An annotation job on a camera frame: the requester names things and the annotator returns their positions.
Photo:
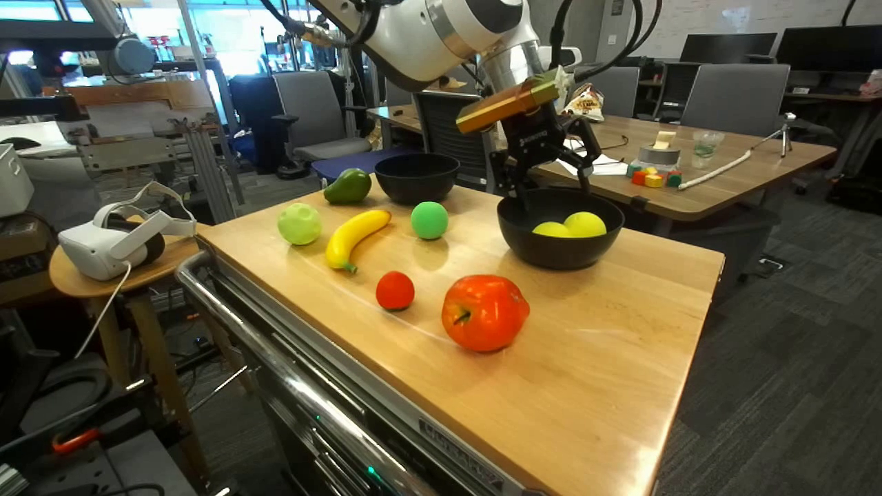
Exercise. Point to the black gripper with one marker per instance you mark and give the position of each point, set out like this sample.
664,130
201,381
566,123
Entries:
541,138

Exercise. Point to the yellow ball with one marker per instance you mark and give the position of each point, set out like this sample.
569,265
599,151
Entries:
585,225

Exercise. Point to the bright green ball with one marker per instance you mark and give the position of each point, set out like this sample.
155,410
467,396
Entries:
431,221

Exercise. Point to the red toy apple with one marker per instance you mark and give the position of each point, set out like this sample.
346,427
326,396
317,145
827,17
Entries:
485,319

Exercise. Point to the small red ball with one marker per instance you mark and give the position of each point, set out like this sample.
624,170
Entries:
394,291

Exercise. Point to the dark green toy pear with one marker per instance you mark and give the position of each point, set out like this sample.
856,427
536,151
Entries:
347,185

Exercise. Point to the yellow toy banana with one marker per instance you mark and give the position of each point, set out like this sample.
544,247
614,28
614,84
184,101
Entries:
357,239

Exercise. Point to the pale green round fruit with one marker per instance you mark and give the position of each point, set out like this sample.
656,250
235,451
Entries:
302,225

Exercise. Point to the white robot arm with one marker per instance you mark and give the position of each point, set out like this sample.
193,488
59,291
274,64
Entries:
431,32

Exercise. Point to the grey arm with blue joint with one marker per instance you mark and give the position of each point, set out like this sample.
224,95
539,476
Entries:
133,53

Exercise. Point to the black bowl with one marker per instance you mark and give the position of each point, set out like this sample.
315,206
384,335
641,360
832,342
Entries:
417,182
561,253

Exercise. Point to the white paper sheets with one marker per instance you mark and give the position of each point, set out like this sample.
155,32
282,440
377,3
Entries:
609,166

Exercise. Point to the beige crumpled object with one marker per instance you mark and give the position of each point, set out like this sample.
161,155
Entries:
588,102

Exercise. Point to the red toy block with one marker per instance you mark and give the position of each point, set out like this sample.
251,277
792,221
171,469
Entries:
638,178

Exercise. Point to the yellow toy block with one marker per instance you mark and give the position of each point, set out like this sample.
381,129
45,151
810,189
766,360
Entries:
653,178

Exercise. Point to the black mesh office chair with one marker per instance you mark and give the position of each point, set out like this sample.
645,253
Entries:
450,129

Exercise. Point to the grey office chair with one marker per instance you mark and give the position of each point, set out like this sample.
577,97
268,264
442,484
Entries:
734,97
620,87

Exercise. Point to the clear plastic container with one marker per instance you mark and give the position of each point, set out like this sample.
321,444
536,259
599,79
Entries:
663,155

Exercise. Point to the green toy block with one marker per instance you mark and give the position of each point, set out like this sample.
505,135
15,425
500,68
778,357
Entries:
672,179

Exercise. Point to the clear plastic cup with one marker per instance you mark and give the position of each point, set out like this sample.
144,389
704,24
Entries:
709,145

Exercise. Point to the white plastic rod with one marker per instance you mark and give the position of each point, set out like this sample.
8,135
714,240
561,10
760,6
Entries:
726,170

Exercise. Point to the white cart with wooden top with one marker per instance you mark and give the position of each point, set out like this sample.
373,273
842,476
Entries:
569,386

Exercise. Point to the wooden office desk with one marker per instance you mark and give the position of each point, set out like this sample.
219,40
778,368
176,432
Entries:
760,166

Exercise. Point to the black computer monitor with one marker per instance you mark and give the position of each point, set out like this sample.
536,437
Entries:
731,44
829,44

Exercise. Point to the small silver tripod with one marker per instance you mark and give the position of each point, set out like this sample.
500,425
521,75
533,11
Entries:
788,133

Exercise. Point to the grey chair with blue seat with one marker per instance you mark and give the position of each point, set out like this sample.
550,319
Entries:
307,105

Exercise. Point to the round wooden stool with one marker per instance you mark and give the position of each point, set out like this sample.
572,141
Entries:
179,253

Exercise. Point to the white VR headset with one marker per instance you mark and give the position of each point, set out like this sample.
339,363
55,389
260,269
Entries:
99,250

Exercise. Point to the tan wooden camera mount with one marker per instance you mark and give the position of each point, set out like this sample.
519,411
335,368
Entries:
511,102

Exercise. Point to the aluminium frame stand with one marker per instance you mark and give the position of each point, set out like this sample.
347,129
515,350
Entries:
211,170

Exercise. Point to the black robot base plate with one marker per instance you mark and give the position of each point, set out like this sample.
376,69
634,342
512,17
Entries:
147,469

